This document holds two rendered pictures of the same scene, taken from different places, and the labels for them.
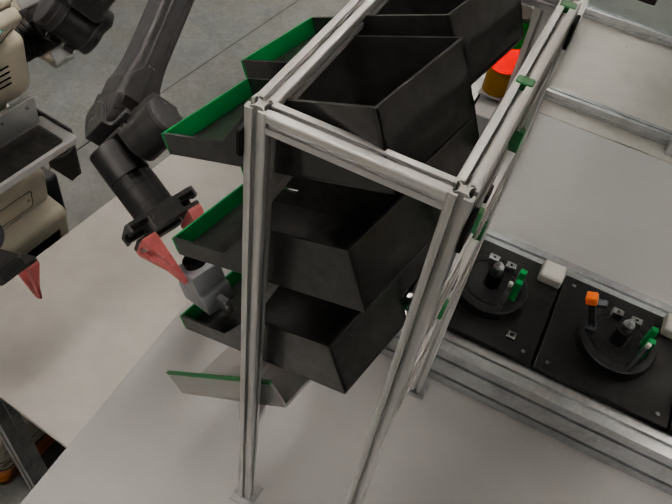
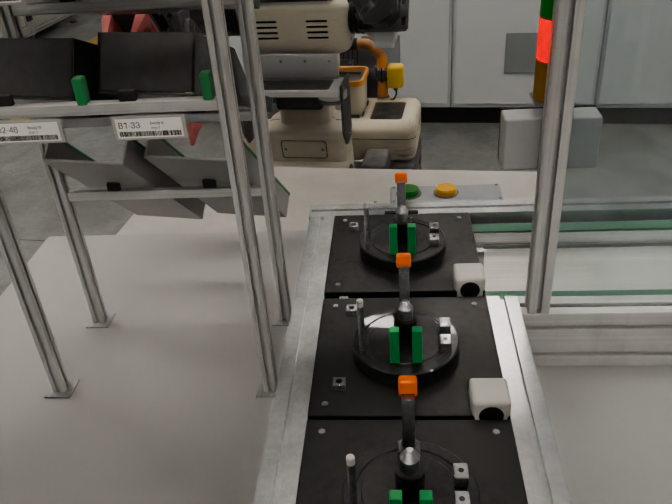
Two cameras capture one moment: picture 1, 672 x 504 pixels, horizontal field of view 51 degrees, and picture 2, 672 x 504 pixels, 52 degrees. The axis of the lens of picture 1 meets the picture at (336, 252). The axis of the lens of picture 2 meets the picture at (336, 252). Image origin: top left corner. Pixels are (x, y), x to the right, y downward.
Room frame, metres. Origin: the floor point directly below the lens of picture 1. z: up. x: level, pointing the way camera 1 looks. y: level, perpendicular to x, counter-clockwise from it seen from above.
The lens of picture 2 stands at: (0.61, -0.98, 1.57)
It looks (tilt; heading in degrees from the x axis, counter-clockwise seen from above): 32 degrees down; 77
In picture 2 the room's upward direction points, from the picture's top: 4 degrees counter-clockwise
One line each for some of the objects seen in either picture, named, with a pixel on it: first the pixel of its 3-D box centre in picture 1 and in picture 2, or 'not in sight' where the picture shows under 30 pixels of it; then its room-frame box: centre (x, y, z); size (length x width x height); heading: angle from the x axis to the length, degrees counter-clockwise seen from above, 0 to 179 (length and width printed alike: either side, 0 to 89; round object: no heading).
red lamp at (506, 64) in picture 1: (507, 53); (559, 37); (1.08, -0.23, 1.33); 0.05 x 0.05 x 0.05
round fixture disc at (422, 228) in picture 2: not in sight; (402, 243); (0.94, -0.06, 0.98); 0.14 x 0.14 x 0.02
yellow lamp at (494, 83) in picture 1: (499, 77); (555, 78); (1.08, -0.23, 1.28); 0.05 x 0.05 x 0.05
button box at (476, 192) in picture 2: not in sight; (445, 206); (1.09, 0.12, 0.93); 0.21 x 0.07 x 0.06; 161
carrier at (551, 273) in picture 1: (495, 276); (405, 325); (0.86, -0.30, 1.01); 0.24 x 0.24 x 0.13; 71
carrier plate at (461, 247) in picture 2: not in sight; (402, 253); (0.94, -0.06, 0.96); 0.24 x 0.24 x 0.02; 71
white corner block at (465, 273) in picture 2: not in sight; (468, 281); (1.00, -0.18, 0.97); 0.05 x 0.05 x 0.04; 71
